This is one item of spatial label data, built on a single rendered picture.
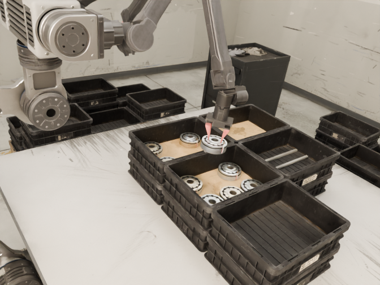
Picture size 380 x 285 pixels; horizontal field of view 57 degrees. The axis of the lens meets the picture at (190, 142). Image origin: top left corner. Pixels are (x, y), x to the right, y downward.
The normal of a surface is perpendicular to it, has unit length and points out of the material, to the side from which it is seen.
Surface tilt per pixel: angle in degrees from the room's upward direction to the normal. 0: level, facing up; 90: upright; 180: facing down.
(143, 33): 68
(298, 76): 90
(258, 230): 0
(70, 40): 90
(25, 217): 0
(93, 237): 0
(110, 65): 90
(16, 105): 90
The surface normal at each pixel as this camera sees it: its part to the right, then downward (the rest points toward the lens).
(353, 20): -0.79, 0.23
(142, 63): 0.61, 0.46
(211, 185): 0.11, -0.86
